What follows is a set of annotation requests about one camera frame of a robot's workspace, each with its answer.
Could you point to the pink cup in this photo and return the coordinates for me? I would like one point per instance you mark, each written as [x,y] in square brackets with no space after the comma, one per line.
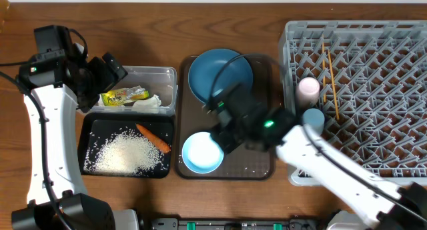
[307,92]

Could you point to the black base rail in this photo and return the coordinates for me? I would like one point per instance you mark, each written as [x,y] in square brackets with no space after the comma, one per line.
[240,224]

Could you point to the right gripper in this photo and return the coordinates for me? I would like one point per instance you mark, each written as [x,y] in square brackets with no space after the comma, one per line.
[219,137]

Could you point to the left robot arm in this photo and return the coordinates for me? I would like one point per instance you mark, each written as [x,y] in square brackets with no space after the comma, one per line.
[57,196]

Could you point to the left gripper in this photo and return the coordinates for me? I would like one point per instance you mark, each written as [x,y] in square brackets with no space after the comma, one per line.
[88,100]

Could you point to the dark blue plate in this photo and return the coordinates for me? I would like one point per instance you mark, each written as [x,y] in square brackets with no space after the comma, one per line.
[207,65]

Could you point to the wooden chopstick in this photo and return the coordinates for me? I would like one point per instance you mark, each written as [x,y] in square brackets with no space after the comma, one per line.
[324,68]
[333,86]

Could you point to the black plastic tray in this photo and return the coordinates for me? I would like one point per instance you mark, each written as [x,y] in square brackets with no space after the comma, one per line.
[107,123]

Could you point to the light blue bowl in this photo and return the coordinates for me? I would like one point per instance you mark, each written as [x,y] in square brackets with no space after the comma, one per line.
[201,154]

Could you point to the brown serving tray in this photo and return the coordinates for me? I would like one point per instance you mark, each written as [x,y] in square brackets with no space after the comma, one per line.
[241,164]

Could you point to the grey dishwasher rack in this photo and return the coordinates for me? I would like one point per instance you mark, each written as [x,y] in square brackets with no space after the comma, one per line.
[380,78]

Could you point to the pile of white rice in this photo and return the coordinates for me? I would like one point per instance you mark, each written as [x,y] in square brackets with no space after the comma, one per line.
[124,153]

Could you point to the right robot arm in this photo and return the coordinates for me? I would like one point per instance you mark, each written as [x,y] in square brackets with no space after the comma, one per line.
[379,203]

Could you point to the yellow green snack wrapper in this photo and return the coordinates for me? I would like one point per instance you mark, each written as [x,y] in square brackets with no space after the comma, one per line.
[123,96]

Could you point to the light blue cup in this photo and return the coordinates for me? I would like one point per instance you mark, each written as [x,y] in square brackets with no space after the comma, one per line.
[315,119]

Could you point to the clear plastic bin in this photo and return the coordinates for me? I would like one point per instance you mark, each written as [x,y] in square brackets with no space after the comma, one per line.
[160,82]

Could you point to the orange carrot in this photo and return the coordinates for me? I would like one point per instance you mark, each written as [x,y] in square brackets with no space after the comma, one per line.
[154,139]

